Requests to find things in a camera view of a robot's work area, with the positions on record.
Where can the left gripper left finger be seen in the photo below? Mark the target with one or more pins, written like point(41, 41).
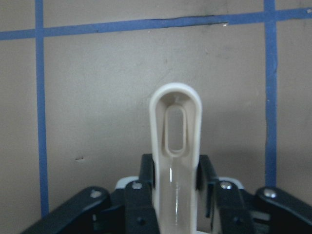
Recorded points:
point(140, 215)

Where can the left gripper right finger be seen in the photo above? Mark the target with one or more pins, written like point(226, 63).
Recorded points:
point(222, 201)

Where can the beige plastic dustpan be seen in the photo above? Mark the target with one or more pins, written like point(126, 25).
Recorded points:
point(174, 193)

